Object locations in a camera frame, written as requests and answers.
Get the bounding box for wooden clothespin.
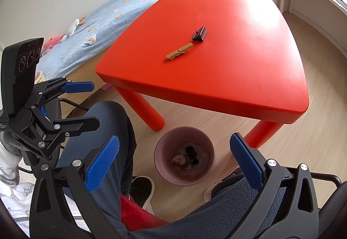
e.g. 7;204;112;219
166;43;193;60

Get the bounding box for black binder clip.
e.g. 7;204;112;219
192;26;207;42

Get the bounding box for pink trash bin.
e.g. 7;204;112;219
154;127;216;187

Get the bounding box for gloved left hand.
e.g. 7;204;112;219
1;131;22;187

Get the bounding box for left leg dark trousers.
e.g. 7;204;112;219
57;101;136;238

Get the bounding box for leg dark trousers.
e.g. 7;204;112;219
127;173;288;239
57;101;136;238

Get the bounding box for bed with blue sheet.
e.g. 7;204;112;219
35;0;220;82

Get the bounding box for black office chair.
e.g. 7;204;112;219
311;173;347;239

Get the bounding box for pink plush toy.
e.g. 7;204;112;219
42;34;64;53

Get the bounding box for white duck plush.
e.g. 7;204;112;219
66;19;80;37

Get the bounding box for right black white shoe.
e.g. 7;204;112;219
203;167;244;203

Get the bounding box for black white shoe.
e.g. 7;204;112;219
203;167;244;203
129;175;155;215

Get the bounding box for right leg dark trousers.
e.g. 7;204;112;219
127;173;288;239

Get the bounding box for left black white shoe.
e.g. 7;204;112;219
129;175;155;215

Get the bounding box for red table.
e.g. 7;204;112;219
95;0;309;148

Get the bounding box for white long desk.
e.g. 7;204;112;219
275;0;346;56

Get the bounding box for black camera box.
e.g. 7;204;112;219
1;38;44;120

